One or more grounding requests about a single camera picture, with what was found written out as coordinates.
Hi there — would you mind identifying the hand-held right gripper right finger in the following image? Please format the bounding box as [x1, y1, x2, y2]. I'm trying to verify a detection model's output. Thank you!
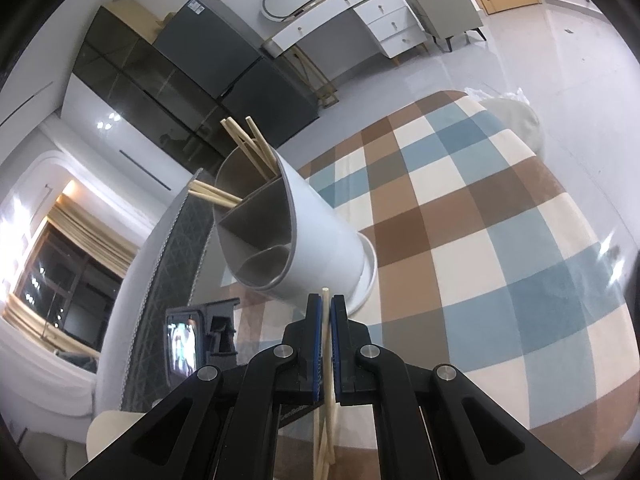
[330, 294, 586, 480]

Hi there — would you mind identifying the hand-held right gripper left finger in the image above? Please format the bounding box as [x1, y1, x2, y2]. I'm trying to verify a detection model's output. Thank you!
[70, 292, 326, 480]

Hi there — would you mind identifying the pale bamboo chopstick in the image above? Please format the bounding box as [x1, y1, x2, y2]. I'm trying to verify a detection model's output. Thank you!
[220, 119, 266, 182]
[191, 181, 244, 203]
[322, 286, 337, 463]
[245, 117, 279, 179]
[312, 407, 328, 480]
[187, 187, 240, 209]
[227, 117, 263, 163]

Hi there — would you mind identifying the grey divided utensil holder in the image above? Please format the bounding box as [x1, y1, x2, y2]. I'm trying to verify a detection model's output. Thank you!
[212, 147, 378, 313]

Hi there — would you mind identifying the dark glass window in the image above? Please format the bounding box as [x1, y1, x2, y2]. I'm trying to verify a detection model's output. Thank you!
[10, 220, 131, 356]

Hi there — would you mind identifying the plaid blue brown tablecloth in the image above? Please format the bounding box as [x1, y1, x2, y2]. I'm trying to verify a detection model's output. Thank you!
[215, 90, 633, 480]

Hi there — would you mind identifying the white bedding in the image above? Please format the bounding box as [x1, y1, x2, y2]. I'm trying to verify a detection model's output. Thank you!
[0, 317, 99, 418]

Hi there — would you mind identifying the beige curtain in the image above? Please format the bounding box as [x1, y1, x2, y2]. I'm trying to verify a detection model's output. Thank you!
[2, 202, 143, 351]

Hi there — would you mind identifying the dark grey box cabinet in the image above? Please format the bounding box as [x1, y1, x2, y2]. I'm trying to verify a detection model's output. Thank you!
[152, 0, 261, 101]
[220, 57, 321, 148]

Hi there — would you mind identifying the gold metal rack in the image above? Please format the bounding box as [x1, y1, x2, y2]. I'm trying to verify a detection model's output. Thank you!
[294, 50, 342, 109]

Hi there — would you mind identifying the black glass cabinet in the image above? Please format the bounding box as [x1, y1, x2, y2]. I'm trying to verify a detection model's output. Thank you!
[60, 5, 236, 176]

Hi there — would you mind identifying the white dresser with drawers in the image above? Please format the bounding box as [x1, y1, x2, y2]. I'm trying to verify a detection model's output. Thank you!
[262, 0, 431, 61]

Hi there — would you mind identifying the grey nightstand with legs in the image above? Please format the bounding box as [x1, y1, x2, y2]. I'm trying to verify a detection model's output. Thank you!
[402, 0, 485, 53]

